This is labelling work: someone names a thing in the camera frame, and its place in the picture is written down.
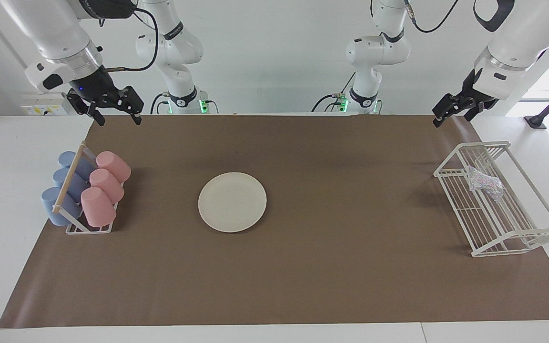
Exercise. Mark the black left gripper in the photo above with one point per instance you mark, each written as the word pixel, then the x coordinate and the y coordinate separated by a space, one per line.
pixel 460 101

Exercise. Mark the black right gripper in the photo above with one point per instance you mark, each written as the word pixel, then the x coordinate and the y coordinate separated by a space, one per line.
pixel 98 88

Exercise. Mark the crinkled clear plastic bag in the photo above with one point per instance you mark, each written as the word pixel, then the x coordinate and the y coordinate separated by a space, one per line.
pixel 486 185

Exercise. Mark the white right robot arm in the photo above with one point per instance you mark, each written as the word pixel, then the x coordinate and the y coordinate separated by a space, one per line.
pixel 50 28

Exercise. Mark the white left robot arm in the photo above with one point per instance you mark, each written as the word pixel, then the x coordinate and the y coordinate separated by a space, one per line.
pixel 517 38

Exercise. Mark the cream round plate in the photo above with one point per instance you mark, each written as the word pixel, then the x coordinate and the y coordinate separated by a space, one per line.
pixel 232 202

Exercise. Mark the pink plastic cup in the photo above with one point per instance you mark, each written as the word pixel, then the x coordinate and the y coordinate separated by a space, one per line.
pixel 107 185
pixel 98 207
pixel 115 166

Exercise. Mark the blue plastic cup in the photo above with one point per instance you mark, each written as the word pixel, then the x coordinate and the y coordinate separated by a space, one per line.
pixel 53 205
pixel 76 183
pixel 84 166

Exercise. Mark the white cup holder rack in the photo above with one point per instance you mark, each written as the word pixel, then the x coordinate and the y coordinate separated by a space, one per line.
pixel 69 178

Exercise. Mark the brown table mat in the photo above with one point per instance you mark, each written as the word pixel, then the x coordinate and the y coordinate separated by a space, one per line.
pixel 331 276

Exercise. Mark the white wall socket box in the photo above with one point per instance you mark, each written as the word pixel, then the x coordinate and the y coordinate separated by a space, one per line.
pixel 41 102

